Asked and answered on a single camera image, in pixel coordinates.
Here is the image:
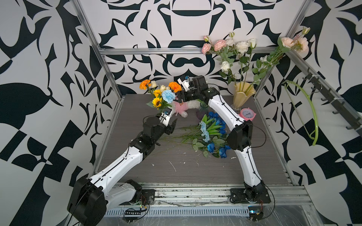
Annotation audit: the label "light blue carnation stems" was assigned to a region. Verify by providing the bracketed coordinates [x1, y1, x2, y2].
[161, 89, 211, 143]

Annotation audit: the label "picked blue tulip bunch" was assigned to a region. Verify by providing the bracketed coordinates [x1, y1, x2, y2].
[182, 112, 228, 138]

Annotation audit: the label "corner blue rose stem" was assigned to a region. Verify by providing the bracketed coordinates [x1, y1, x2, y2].
[192, 138, 216, 153]

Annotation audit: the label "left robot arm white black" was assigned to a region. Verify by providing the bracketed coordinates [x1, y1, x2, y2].
[67, 114, 177, 226]

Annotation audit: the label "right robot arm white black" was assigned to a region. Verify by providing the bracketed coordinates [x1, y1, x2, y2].
[177, 76, 271, 204]

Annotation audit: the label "dark purple glass vase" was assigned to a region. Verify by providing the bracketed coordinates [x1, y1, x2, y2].
[196, 103, 209, 120]

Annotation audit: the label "white plush toy pink shirt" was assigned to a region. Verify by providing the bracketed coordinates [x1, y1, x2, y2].
[171, 100, 201, 118]

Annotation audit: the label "blue orange mixed bouquet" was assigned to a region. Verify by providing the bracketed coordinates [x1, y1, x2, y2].
[139, 80, 182, 110]

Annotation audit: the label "pink rose stem left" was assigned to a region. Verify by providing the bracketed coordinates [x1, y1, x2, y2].
[202, 33, 237, 84]

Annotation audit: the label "pink rose stem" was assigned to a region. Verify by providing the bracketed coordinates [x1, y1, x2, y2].
[202, 33, 237, 84]
[250, 27, 311, 88]

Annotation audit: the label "pink alarm clock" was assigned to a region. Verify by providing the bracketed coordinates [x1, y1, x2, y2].
[239, 108, 256, 121]

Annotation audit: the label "white rose stems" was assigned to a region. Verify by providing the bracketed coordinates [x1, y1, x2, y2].
[228, 32, 257, 82]

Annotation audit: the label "pink rose stem right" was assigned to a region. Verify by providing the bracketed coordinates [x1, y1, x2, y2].
[250, 27, 311, 88]

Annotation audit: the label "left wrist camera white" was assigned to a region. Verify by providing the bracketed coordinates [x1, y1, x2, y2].
[159, 108, 172, 127]

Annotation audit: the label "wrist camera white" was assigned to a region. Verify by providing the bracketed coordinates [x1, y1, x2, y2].
[177, 75, 190, 91]
[159, 108, 172, 127]

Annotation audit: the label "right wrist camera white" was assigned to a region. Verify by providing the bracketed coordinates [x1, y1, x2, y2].
[177, 75, 190, 91]

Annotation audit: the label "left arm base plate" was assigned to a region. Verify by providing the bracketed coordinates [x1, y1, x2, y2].
[136, 189, 156, 205]

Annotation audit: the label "left controller board with wires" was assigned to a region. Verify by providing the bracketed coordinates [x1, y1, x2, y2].
[123, 206, 149, 223]

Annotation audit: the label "controller board with wires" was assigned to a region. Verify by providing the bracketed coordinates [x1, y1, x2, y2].
[248, 199, 276, 222]
[123, 206, 149, 223]

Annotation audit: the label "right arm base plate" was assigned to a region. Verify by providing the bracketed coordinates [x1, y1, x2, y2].
[229, 187, 271, 204]

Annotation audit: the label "right controller board with wires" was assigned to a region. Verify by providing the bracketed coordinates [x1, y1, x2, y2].
[248, 199, 276, 222]

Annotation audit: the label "black hook rail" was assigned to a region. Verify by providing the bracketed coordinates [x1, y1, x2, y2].
[304, 67, 362, 136]

